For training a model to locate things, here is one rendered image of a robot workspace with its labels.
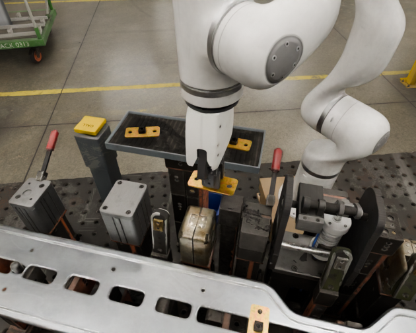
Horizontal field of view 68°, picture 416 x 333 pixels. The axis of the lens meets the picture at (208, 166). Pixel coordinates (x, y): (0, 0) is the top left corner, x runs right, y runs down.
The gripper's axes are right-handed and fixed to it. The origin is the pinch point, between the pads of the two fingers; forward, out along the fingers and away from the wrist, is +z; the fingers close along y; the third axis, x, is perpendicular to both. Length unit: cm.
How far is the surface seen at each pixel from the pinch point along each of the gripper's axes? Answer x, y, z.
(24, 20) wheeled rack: -315, -258, 92
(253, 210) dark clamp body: 6.8, -8.6, 18.6
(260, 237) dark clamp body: 9.6, -2.5, 19.2
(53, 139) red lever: -48, -11, 13
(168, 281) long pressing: -7.3, 9.7, 26.0
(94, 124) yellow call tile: -37.2, -16.2, 9.5
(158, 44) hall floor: -169, -305, 124
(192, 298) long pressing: -1.1, 11.5, 26.1
